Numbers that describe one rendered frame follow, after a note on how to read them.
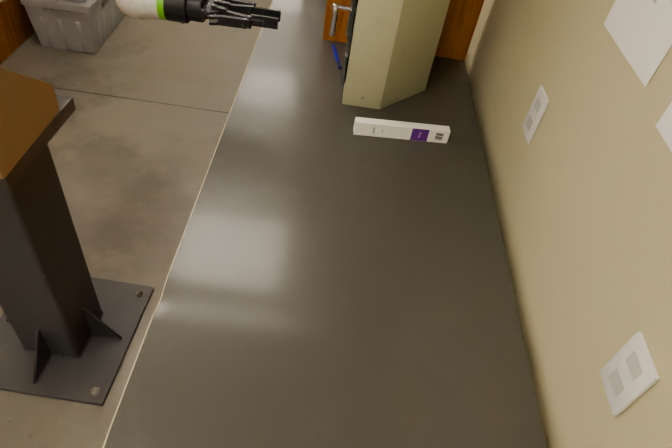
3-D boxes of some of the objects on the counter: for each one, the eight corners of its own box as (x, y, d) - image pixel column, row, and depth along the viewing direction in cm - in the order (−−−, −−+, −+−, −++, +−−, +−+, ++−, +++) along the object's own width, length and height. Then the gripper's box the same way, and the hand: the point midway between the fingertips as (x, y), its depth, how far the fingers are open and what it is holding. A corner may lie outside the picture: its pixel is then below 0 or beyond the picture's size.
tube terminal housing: (422, 61, 176) (500, -234, 123) (427, 117, 152) (527, -218, 99) (348, 49, 175) (394, -252, 122) (341, 104, 151) (396, -240, 98)
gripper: (180, 5, 131) (274, 20, 131) (198, -21, 143) (284, -7, 144) (182, 33, 136) (273, 48, 137) (199, 6, 148) (283, 19, 149)
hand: (266, 18), depth 140 cm, fingers open, 4 cm apart
